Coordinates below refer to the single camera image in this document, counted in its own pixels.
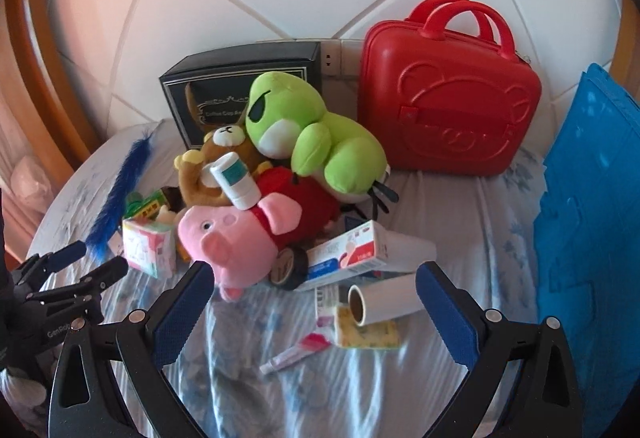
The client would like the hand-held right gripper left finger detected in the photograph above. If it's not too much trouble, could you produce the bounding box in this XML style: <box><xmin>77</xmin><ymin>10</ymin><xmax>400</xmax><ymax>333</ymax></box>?
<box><xmin>47</xmin><ymin>260</ymin><xmax>216</xmax><ymax>438</ymax></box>

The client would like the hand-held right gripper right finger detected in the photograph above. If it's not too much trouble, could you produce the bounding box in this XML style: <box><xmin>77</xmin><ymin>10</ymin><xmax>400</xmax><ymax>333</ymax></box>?
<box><xmin>416</xmin><ymin>260</ymin><xmax>588</xmax><ymax>438</ymax></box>

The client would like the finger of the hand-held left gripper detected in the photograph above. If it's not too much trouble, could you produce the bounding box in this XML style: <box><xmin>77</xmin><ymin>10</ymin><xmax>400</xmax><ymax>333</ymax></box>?
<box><xmin>10</xmin><ymin>240</ymin><xmax>88</xmax><ymax>286</ymax></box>
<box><xmin>25</xmin><ymin>257</ymin><xmax>130</xmax><ymax>306</ymax></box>

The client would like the yellow plastic packet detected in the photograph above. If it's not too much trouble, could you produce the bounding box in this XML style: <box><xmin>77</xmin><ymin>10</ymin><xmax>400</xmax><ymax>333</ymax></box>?
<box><xmin>334</xmin><ymin>305</ymin><xmax>403</xmax><ymax>350</ymax></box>

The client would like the pink pig plush red shirt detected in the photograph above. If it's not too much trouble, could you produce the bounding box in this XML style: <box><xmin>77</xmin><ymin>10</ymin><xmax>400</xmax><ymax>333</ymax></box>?
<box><xmin>177</xmin><ymin>165</ymin><xmax>346</xmax><ymax>303</ymax></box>

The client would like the red white ointment tube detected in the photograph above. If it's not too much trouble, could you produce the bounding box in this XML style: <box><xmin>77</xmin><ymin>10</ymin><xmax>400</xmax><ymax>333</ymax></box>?
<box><xmin>259</xmin><ymin>333</ymin><xmax>332</xmax><ymax>374</ymax></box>
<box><xmin>314</xmin><ymin>285</ymin><xmax>351</xmax><ymax>330</ymax></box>

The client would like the blue plastic storage crate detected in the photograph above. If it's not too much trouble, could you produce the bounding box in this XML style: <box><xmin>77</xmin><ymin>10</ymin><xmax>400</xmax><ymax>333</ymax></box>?
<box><xmin>532</xmin><ymin>62</ymin><xmax>640</xmax><ymax>399</ymax></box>

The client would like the pink green tissue pack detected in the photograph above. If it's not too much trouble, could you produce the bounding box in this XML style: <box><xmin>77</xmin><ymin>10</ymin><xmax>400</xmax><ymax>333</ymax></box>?
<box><xmin>121</xmin><ymin>218</ymin><xmax>177</xmax><ymax>279</ymax></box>

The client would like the green yellow small box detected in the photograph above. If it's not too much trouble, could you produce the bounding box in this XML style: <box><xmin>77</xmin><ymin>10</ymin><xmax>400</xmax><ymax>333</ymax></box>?
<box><xmin>125</xmin><ymin>192</ymin><xmax>168</xmax><ymax>221</ymax></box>

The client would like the white plastic bag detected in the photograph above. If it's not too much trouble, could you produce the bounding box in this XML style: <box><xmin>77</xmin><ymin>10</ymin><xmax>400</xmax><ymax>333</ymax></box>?
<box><xmin>10</xmin><ymin>155</ymin><xmax>51</xmax><ymax>203</ymax></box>

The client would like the blue feather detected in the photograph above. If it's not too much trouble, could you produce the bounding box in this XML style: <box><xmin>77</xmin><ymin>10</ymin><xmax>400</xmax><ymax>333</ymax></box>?
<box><xmin>87</xmin><ymin>128</ymin><xmax>153</xmax><ymax>263</ymax></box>

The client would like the brown glass bottle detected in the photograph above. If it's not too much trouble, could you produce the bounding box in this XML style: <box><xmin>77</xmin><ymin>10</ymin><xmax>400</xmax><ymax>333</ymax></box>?
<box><xmin>160</xmin><ymin>186</ymin><xmax>186</xmax><ymax>211</ymax></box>

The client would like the black tape roll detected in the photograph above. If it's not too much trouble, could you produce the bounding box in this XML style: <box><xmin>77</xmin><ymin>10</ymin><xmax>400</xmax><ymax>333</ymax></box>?
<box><xmin>267</xmin><ymin>245</ymin><xmax>311</xmax><ymax>291</ymax></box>

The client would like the red white blue medicine box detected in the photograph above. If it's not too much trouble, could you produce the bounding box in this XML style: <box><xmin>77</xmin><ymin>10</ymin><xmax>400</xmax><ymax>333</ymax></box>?
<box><xmin>300</xmin><ymin>220</ymin><xmax>388</xmax><ymax>291</ymax></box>

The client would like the white bottle teal label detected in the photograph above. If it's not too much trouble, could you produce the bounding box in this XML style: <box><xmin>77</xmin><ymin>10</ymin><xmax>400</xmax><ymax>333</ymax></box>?
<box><xmin>209</xmin><ymin>153</ymin><xmax>261</xmax><ymax>210</ymax></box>

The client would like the brown bear plush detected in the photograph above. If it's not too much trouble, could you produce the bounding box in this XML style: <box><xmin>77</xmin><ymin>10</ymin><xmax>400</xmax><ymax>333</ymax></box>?
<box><xmin>174</xmin><ymin>125</ymin><xmax>271</xmax><ymax>209</ymax></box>

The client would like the green frog plush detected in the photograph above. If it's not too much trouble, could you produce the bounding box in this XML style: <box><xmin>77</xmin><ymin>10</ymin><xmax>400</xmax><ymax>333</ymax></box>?
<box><xmin>245</xmin><ymin>72</ymin><xmax>401</xmax><ymax>219</ymax></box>

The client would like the red hard carry case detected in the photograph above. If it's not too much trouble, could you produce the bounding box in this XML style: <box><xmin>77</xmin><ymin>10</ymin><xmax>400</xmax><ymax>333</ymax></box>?
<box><xmin>357</xmin><ymin>0</ymin><xmax>542</xmax><ymax>177</ymax></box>

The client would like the black gift box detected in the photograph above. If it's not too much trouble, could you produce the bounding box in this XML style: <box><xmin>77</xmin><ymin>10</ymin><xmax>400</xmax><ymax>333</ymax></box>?
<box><xmin>159</xmin><ymin>42</ymin><xmax>322</xmax><ymax>153</ymax></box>

